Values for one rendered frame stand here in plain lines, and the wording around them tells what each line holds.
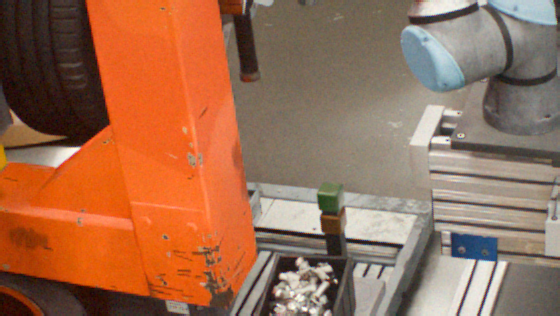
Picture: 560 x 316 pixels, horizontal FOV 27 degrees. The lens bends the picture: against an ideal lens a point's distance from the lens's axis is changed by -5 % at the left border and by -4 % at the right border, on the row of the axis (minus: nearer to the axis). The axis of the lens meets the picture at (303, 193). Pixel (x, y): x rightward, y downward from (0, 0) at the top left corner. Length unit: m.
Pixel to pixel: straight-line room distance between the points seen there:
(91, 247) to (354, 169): 1.36
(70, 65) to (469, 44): 0.85
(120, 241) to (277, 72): 1.86
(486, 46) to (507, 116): 0.16
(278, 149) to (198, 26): 1.65
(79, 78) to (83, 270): 0.38
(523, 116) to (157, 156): 0.61
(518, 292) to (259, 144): 1.22
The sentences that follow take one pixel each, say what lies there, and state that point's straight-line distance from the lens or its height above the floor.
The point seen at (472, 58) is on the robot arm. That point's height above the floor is 0.99.
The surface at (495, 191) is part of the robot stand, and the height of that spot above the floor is 0.69.
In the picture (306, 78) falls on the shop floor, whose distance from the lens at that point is 3.93.
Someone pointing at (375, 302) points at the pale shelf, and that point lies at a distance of 2.29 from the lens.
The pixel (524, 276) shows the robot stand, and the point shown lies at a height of 0.21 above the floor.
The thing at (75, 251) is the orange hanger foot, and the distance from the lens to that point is 2.28.
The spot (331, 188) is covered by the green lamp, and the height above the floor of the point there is 0.66.
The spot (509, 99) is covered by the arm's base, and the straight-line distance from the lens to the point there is 2.02.
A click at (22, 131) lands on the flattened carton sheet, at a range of 3.95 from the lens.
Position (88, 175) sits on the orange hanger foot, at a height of 0.77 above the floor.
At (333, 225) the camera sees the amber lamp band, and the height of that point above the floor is 0.59.
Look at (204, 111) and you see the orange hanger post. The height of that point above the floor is 0.91.
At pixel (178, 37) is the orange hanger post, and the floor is 1.07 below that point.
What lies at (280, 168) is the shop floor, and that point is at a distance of 3.50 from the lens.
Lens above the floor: 1.91
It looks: 34 degrees down
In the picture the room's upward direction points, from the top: 8 degrees counter-clockwise
